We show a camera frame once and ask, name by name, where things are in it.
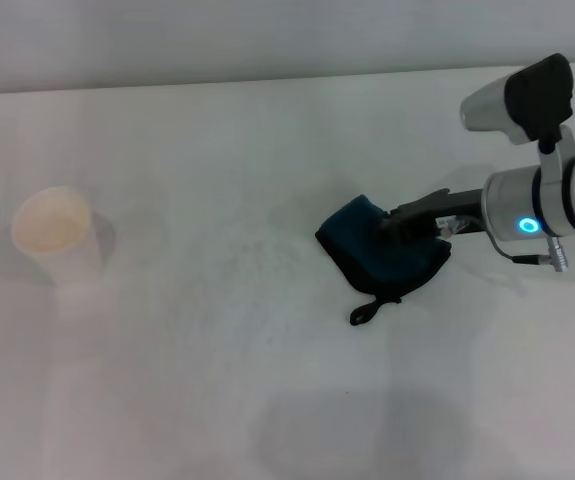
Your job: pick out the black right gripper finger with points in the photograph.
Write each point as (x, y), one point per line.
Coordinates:
(422, 202)
(407, 227)

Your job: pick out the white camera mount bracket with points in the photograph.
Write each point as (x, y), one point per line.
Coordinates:
(559, 157)

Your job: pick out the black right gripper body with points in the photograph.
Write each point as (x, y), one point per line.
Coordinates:
(462, 210)

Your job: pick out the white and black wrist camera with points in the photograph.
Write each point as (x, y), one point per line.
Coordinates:
(522, 100)

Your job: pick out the white paper cup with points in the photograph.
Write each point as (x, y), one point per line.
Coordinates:
(57, 235)

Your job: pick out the blue rag with black loop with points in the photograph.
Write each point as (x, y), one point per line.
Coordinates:
(367, 250)

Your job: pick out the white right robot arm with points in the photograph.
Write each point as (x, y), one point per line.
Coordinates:
(547, 200)

